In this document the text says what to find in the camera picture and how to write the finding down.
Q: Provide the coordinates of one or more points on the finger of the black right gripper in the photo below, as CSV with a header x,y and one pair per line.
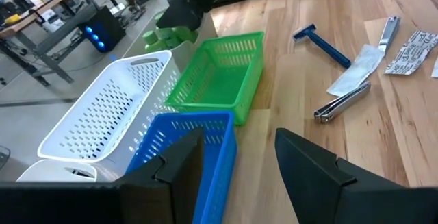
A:
x,y
181,16

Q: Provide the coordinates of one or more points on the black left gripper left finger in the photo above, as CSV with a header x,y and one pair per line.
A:
x,y
164,200

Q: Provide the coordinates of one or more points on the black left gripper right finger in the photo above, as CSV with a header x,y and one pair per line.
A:
x,y
328,196

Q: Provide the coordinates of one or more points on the silver nail clipper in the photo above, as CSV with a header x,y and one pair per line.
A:
x,y
390,32
342,102

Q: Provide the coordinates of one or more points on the white adhesive bandage strip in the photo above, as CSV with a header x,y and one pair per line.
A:
x,y
410,52
359,70
435,68

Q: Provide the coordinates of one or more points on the blue disposable razor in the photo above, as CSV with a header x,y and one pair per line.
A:
x,y
328,51

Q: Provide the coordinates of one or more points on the grey solid plastic bin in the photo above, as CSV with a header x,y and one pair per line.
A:
x,y
184,56

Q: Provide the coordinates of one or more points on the blue perforated plastic basket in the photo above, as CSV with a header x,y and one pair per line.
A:
x,y
222,155

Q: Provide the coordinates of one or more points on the black computer tower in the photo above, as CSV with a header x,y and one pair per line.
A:
x,y
106,25

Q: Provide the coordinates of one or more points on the green perforated plastic basket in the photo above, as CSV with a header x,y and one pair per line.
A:
x,y
219,90

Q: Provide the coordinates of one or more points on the white perforated plastic basket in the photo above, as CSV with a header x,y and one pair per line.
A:
x,y
102,114

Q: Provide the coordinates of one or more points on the white solid plastic bin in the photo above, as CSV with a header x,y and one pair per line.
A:
x,y
51,171

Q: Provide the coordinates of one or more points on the wooden top desk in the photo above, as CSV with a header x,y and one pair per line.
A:
x,y
44,6

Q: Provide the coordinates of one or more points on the yellow tool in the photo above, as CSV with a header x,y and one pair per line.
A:
x,y
13,19

